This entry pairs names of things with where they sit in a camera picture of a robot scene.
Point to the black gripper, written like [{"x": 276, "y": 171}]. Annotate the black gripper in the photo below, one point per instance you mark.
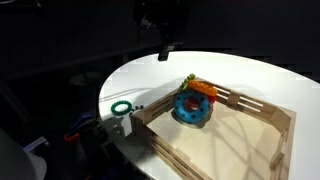
[{"x": 171, "y": 33}]

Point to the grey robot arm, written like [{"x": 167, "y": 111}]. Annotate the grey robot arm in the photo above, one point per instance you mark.
[{"x": 169, "y": 17}]

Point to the wooden slatted tray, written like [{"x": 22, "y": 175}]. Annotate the wooden slatted tray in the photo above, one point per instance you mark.
[{"x": 237, "y": 137}]

